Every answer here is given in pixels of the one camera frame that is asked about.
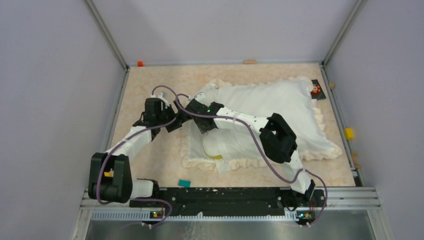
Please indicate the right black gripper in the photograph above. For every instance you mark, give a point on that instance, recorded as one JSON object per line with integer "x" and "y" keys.
{"x": 203, "y": 129}

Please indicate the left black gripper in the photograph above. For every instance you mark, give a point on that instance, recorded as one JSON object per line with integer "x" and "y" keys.
{"x": 181, "y": 118}

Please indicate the white ruffled pillowcase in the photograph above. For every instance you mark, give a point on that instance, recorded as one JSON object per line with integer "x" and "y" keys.
{"x": 290, "y": 98}

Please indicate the white pillow yellow edge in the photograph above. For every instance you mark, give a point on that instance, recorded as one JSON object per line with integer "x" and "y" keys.
{"x": 214, "y": 156}

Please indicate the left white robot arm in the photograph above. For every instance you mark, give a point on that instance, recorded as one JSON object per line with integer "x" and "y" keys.
{"x": 123, "y": 186}

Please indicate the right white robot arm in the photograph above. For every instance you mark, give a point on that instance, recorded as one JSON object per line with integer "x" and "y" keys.
{"x": 274, "y": 140}

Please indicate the teal small block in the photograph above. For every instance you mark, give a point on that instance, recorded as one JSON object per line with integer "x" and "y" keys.
{"x": 184, "y": 183}

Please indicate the wooden peg back edge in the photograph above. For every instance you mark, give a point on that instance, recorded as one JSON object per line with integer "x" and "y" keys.
{"x": 250, "y": 62}

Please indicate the yellow small block left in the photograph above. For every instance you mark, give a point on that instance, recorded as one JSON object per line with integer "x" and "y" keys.
{"x": 108, "y": 174}

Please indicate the yellow small block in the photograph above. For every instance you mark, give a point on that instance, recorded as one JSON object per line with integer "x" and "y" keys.
{"x": 349, "y": 133}
{"x": 108, "y": 174}

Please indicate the dark lego baseplate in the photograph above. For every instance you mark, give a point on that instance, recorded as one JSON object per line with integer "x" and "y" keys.
{"x": 322, "y": 96}

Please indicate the yellow small block right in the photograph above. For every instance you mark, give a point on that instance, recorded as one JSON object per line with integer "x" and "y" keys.
{"x": 349, "y": 133}

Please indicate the aluminium frame rail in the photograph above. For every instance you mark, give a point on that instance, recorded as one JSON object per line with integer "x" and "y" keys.
{"x": 91, "y": 6}

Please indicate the white cable duct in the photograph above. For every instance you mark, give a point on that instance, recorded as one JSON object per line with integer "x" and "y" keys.
{"x": 147, "y": 216}

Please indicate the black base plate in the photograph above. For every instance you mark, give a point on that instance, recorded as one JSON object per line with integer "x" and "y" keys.
{"x": 230, "y": 201}

